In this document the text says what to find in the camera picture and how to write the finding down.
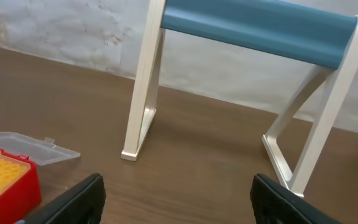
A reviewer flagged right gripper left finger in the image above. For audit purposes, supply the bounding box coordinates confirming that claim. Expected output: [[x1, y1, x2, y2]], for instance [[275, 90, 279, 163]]
[[14, 173, 107, 224]]

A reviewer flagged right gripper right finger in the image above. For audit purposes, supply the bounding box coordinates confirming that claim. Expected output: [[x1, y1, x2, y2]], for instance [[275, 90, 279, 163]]
[[249, 173, 343, 224]]

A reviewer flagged white and blue stand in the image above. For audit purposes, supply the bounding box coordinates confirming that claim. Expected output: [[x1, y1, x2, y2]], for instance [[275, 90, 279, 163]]
[[121, 0, 358, 198]]

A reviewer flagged red and yellow tip box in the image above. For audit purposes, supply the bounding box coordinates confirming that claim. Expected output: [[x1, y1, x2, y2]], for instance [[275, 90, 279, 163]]
[[0, 131, 81, 224]]

